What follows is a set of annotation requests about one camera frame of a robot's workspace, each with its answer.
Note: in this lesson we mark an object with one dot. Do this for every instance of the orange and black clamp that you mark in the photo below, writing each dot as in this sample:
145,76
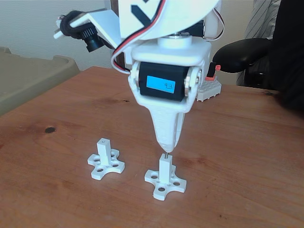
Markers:
211,73

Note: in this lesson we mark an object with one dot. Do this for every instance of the black office chair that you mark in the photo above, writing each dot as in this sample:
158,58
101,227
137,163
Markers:
237,54

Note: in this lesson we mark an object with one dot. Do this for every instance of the beige plastic bin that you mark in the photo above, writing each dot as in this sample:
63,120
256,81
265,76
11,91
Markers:
28,76

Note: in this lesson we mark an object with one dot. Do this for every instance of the white perforated base plate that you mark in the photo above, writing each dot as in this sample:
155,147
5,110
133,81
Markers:
211,91

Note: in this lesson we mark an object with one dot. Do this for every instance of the white cross-base post stand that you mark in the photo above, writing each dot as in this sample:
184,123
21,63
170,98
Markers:
104,152
165,168

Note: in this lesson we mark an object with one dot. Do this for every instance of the black camera on white bracket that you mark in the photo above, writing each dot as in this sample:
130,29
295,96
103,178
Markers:
95,42

